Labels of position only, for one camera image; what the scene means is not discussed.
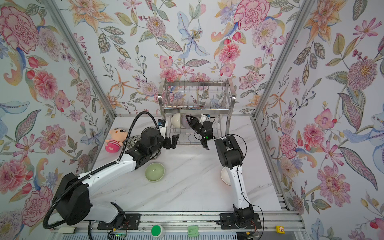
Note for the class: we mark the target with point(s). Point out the green round button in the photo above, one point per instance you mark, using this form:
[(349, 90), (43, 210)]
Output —
[(158, 231)]

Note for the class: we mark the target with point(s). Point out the light green square button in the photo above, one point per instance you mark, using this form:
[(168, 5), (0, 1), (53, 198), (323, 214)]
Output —
[(193, 231)]

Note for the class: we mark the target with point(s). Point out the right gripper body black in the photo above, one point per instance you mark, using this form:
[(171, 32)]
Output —
[(201, 132)]

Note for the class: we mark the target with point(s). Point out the patterned bowl far back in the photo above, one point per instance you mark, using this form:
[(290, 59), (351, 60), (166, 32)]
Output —
[(147, 128)]

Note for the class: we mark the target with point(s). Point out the green bowl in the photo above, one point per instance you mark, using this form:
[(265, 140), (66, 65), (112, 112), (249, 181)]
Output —
[(154, 172)]

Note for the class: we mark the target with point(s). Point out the patterned bowl near doll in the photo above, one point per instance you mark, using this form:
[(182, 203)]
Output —
[(132, 141)]

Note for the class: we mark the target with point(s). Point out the aluminium corner post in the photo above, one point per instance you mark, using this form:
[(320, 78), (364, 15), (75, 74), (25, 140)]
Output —
[(286, 50), (63, 27)]

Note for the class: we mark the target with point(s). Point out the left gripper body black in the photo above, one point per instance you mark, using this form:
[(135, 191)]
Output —
[(159, 143)]

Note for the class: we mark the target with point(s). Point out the stainless steel dish rack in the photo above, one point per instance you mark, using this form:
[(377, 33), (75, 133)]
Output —
[(216, 98)]

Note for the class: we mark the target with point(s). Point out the pink plush doll toy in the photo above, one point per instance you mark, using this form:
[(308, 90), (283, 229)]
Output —
[(114, 144)]

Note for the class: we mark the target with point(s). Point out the patterned bowl front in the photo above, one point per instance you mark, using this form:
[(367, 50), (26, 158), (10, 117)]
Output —
[(155, 154)]

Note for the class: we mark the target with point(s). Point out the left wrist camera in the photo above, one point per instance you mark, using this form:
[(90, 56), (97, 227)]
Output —
[(162, 125)]

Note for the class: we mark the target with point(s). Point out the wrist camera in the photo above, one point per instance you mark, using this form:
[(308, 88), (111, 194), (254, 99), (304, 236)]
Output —
[(162, 125), (205, 117)]

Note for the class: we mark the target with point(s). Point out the aluminium right corner post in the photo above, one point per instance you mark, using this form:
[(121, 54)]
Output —
[(286, 50)]

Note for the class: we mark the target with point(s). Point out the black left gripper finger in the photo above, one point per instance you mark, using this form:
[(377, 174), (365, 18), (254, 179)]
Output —
[(167, 144), (174, 141)]

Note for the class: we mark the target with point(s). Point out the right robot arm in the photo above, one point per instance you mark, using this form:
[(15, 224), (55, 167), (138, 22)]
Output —
[(231, 157)]

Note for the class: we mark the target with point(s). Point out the orange white bowl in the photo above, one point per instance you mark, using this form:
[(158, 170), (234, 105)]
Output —
[(225, 176)]

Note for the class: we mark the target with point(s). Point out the cream bowl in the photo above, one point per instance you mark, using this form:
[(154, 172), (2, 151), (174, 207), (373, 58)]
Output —
[(176, 120)]

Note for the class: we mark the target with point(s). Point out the aluminium left corner post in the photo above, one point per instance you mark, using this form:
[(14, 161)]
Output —
[(63, 27)]

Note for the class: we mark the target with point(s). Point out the purple bowl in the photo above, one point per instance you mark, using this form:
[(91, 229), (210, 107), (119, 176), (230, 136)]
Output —
[(184, 121)]

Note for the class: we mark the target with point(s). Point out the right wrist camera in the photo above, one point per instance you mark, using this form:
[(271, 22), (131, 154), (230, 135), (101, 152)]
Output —
[(205, 117)]

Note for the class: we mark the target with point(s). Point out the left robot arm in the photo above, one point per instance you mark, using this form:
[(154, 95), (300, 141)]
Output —
[(74, 201)]

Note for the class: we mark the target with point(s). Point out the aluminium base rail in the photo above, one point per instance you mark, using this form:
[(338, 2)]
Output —
[(212, 226)]

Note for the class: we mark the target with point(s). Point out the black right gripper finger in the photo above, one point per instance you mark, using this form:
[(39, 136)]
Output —
[(196, 127), (192, 119)]

